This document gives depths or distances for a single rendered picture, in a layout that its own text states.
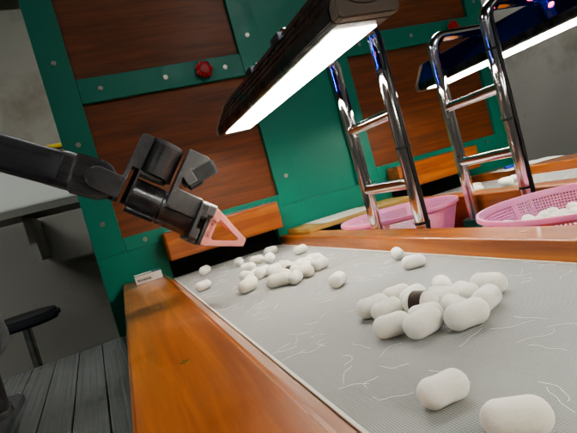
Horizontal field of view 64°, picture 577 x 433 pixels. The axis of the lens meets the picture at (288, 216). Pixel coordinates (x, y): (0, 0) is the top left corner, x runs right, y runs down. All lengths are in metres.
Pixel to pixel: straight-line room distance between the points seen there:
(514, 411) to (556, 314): 0.16
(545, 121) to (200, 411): 3.33
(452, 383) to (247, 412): 0.12
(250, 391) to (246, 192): 0.98
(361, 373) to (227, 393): 0.10
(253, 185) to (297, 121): 0.22
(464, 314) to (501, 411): 0.15
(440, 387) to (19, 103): 3.05
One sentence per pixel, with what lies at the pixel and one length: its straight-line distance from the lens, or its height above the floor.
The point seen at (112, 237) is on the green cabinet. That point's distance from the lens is 1.21.
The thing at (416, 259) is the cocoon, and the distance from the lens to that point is 0.63.
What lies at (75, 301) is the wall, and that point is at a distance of 3.09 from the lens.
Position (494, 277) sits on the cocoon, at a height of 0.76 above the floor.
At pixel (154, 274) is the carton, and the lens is 1.11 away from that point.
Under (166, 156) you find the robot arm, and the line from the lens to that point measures 0.77.
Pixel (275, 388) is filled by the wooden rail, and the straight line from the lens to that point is 0.32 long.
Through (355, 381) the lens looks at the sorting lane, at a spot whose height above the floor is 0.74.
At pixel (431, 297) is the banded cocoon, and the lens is 0.44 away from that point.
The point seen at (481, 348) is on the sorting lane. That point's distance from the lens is 0.37.
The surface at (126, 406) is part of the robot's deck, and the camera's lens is 0.68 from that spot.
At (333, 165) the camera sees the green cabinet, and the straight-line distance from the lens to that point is 1.36.
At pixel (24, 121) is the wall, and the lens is 3.17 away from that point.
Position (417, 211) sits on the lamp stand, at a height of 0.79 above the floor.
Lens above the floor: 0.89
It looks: 3 degrees down
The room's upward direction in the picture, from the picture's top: 15 degrees counter-clockwise
